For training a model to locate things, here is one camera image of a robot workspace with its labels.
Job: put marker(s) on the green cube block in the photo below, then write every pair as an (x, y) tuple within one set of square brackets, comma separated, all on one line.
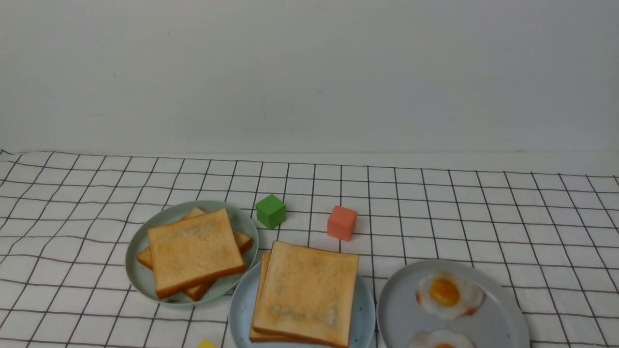
[(271, 211)]

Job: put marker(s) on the orange-red cube block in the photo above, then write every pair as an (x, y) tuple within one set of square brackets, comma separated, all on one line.
[(341, 223)]

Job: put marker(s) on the toast slice on green plate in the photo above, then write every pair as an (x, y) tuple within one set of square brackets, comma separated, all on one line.
[(193, 251)]

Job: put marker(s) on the light blue plate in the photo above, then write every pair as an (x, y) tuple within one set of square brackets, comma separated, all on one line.
[(243, 303)]

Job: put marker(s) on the fried egg, far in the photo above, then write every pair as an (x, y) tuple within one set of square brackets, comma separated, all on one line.
[(449, 296)]

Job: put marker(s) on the fried egg, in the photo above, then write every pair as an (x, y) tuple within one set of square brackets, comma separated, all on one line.
[(441, 339), (449, 296)]

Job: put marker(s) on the pale green plate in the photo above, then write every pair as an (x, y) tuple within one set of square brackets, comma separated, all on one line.
[(141, 278)]

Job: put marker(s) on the yellow cube block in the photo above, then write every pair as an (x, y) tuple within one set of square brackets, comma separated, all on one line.
[(207, 344)]

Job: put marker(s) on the fried egg, middle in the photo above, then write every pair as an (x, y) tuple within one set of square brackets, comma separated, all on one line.
[(441, 339)]

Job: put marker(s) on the grey plate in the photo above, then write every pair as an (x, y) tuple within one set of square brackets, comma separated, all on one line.
[(498, 323)]

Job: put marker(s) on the white grid-pattern tablecloth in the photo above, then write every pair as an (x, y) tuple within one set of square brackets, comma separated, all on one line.
[(67, 219)]

